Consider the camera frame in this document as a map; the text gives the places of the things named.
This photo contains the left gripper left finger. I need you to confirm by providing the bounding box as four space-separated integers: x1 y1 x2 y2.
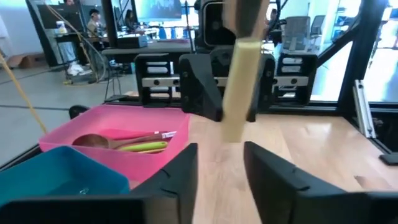
129 142 199 224

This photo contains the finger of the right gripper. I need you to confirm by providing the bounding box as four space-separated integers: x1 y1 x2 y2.
178 52 224 123
247 54 276 123

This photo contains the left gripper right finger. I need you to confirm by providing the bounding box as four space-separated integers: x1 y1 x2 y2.
243 141 343 224

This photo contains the cream handled knife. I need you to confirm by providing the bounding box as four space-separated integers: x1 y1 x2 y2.
220 0 271 144

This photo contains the lime green silicone spoon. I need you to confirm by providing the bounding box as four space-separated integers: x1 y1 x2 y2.
117 141 169 152

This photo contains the wooden spoon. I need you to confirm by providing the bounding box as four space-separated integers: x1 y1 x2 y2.
71 130 177 150

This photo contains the grey desk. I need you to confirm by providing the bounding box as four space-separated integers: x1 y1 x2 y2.
101 39 195 103

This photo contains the pink plastic bin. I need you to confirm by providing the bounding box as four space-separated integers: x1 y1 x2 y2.
39 104 191 184

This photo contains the small black computer box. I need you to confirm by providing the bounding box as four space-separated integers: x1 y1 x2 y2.
116 34 149 50

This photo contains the grey office chair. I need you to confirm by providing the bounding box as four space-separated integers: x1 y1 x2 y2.
281 15 312 54
310 14 327 40

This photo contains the person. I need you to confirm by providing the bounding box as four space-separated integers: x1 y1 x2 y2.
86 8 108 40
124 9 137 32

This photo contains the computer monitor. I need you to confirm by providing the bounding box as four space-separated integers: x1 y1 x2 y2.
133 0 183 22

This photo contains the white tub container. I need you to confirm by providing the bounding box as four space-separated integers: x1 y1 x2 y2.
55 20 68 34

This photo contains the blue plastic bin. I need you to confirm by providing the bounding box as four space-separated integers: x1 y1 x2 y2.
0 145 131 208

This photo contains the brown cardboard box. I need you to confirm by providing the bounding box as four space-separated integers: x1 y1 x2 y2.
6 52 46 69

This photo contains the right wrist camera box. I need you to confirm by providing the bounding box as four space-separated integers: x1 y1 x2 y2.
198 0 239 49

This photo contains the silver aluminium bracket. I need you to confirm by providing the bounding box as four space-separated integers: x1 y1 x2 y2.
353 79 377 139

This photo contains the long yellow cable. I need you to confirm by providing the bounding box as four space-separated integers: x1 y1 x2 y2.
0 51 48 135

